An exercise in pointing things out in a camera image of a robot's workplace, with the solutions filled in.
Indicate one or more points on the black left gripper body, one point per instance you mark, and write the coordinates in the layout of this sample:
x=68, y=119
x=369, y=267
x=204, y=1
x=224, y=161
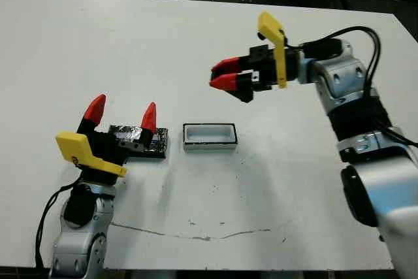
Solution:
x=107, y=146

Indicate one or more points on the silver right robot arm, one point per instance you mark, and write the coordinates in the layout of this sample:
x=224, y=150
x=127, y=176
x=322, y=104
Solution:
x=346, y=73

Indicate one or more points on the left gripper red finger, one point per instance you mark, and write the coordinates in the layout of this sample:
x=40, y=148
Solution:
x=149, y=119
x=94, y=109

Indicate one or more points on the glossy black box lid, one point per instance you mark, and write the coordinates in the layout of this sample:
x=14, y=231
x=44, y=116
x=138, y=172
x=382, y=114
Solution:
x=161, y=145

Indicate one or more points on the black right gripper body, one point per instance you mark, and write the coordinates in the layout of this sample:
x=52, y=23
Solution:
x=263, y=63

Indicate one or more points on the yellow left wrist camera mount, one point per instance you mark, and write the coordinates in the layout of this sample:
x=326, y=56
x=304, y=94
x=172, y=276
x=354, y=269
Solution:
x=73, y=145

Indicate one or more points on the yellow right wrist camera mount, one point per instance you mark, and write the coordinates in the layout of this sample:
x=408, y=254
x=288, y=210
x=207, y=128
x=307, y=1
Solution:
x=269, y=25

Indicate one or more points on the yellow wrist camera mount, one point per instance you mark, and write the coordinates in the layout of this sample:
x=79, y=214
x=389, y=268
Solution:
x=269, y=25
x=73, y=145

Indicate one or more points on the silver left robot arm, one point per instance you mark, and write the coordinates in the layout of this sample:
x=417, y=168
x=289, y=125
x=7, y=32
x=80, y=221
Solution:
x=78, y=246

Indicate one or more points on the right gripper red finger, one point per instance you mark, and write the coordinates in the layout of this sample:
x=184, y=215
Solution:
x=228, y=83
x=230, y=65

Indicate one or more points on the white box with black rim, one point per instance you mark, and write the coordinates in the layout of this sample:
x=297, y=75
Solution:
x=209, y=146

